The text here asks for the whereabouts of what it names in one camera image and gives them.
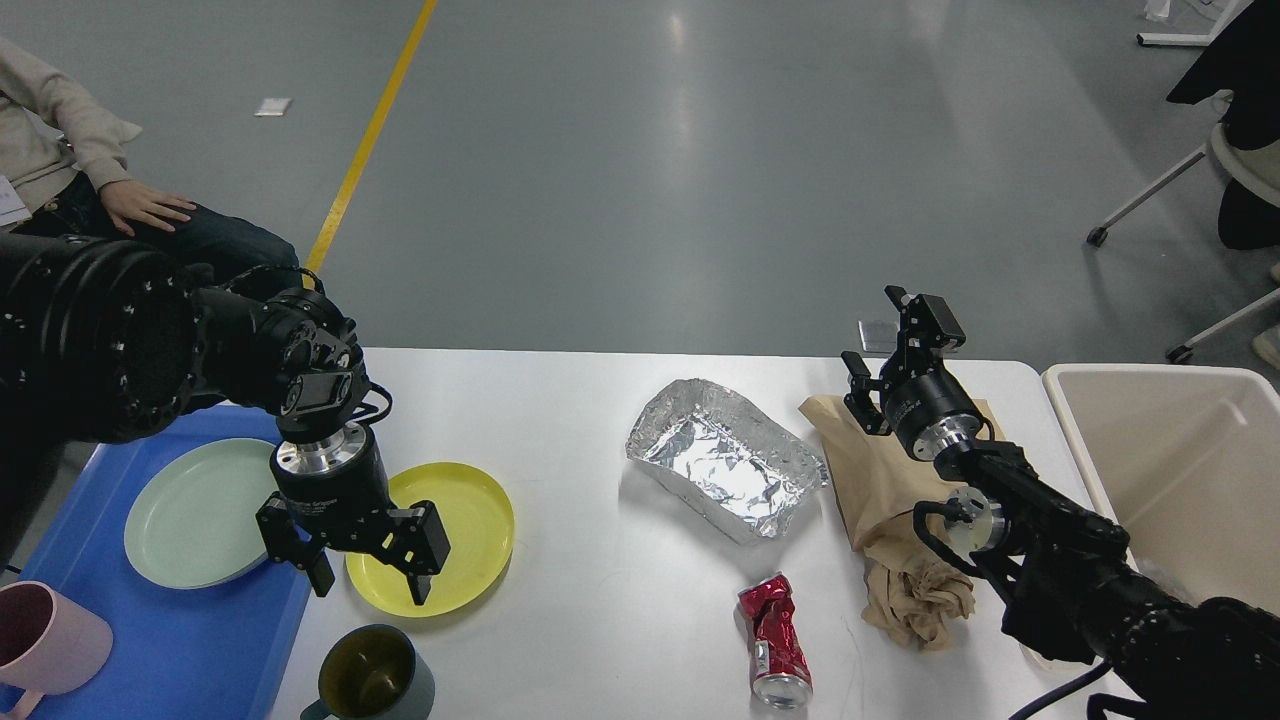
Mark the aluminium foil tray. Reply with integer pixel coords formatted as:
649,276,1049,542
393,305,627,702
623,378,829,544

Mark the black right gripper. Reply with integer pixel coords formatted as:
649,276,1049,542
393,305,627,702
841,286,986,461

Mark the pink mug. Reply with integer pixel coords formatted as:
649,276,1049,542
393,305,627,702
1,582,114,719

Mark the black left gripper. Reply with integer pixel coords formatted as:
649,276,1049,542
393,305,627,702
256,421,451,606

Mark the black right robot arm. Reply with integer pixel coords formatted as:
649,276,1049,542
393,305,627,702
841,284,1279,719

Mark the blue plastic tray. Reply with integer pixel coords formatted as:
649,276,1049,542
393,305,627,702
22,405,312,719

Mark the crumpled brown paper bag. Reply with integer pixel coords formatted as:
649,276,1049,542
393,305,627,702
799,395,975,652

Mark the person's bare hand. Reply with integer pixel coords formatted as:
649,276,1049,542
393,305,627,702
99,179,198,237

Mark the seated person in jeans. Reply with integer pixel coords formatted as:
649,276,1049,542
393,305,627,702
1,40,302,300

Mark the crushed red soda can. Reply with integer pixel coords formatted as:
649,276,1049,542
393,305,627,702
737,573,813,710

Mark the metal floor plate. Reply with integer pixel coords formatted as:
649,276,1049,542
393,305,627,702
858,320,900,356

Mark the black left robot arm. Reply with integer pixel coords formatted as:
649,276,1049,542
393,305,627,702
3,232,451,606

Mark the yellow plastic plate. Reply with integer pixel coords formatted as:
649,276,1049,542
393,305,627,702
346,462,515,618

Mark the pale green plate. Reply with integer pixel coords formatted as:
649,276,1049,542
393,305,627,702
123,438,276,591

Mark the beige plastic bin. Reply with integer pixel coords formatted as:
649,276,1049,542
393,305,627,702
1042,364,1279,612

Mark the white office chair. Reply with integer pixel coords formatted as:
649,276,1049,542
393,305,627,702
1087,0,1280,365

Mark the dark teal mug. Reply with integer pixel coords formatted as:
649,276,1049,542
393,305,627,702
300,624,436,719

